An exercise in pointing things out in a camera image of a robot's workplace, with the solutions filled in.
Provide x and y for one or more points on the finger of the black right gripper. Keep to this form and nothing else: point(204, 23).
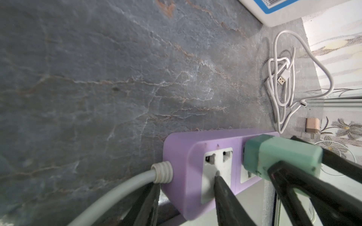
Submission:
point(339, 161)
point(333, 206)

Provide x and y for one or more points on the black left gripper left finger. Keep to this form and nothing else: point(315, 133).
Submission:
point(144, 211)

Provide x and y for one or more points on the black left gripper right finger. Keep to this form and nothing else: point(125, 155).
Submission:
point(228, 209)

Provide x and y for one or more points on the pink USB charger adapter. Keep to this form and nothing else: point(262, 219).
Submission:
point(313, 127)

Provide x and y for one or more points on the green USB charger adapter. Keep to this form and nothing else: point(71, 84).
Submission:
point(263, 151)

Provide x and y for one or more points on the purple power strip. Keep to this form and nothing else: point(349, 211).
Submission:
point(196, 157)

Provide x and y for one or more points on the white storage box blue lid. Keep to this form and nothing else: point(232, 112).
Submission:
point(272, 13)

